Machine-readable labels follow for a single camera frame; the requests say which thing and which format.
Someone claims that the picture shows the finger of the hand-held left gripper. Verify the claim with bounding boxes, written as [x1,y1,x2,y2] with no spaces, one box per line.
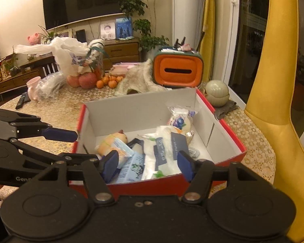
[0,137,100,171]
[0,108,79,143]

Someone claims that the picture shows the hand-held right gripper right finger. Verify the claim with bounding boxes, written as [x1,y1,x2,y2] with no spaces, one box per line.
[177,150,266,205]

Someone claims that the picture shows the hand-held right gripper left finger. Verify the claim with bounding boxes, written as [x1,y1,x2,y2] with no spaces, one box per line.
[34,150,120,205]

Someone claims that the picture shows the light blue small carton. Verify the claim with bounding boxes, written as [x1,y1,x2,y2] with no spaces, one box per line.
[109,139,146,183]

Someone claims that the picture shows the white green tissue packet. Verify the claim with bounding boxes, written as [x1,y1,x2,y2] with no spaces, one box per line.
[144,131,191,181]

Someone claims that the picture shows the white printed snack packet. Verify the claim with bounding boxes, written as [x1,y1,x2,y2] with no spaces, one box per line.
[167,106,201,135]

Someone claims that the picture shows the red shoe box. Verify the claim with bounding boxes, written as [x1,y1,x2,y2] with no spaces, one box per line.
[68,86,247,204]

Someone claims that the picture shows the gold lace round desktop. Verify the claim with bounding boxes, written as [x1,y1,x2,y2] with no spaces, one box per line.
[0,81,277,201]

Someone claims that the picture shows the clear plastic bag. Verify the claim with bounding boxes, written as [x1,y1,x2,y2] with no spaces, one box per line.
[37,71,69,100]

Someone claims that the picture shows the black remote control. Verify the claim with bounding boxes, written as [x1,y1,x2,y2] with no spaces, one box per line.
[15,92,31,110]

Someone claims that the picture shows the pink mug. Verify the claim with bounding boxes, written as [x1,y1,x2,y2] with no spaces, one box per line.
[27,76,41,101]

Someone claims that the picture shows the red apple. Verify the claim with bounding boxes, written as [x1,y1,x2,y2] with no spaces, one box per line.
[67,75,81,87]
[78,72,97,90]

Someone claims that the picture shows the white router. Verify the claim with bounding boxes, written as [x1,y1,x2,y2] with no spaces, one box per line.
[42,63,60,78]

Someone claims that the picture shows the grey cloth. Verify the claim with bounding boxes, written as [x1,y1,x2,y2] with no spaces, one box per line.
[214,100,238,120]

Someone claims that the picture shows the pile of tangerines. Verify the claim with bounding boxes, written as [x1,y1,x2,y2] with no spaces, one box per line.
[96,74,125,89]

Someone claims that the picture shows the clear snack container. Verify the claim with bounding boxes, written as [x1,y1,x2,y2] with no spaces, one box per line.
[78,39,106,82]

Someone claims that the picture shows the white plastic bag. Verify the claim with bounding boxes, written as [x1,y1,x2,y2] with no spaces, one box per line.
[13,37,90,78]

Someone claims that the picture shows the small potted plant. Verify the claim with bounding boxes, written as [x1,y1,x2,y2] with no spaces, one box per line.
[1,53,20,77]

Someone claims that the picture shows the beige cloth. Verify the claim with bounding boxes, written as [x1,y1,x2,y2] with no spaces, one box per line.
[114,59,168,97]

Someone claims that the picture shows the pink flat box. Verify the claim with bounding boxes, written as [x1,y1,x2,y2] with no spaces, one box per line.
[111,62,140,77]

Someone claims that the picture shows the orange green tissue box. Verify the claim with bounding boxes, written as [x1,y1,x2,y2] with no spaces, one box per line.
[153,45,203,88]

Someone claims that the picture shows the pink pig toy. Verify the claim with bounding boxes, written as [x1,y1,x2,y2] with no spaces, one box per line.
[27,33,42,46]

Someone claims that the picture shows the potted grass plant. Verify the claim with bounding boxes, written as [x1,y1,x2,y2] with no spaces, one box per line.
[37,25,57,44]

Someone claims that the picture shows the black speaker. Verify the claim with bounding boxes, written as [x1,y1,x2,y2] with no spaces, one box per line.
[75,29,87,42]

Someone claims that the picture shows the wooden television console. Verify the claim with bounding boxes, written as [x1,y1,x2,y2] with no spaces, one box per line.
[0,37,141,96]

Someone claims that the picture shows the yellow giraffe chair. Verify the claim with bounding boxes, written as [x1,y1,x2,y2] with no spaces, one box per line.
[244,0,304,243]

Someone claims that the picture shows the blue picture card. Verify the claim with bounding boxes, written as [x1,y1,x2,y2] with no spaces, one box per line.
[116,17,132,40]

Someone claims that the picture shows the black television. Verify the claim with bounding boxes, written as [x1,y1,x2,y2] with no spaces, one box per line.
[42,0,132,31]

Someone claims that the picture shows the yellow grey curtain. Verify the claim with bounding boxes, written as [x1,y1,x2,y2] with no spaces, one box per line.
[198,0,216,76]

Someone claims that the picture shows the potted tree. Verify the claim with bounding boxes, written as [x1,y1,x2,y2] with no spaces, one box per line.
[120,0,169,54]

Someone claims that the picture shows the white air conditioner tower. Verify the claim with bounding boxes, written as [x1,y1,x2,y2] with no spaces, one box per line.
[171,0,203,54]

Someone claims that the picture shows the white photo frame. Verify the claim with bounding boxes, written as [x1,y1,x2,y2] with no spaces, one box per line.
[54,29,73,40]

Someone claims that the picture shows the portrait photo frame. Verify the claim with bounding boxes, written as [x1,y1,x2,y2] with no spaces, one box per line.
[101,21,116,41]

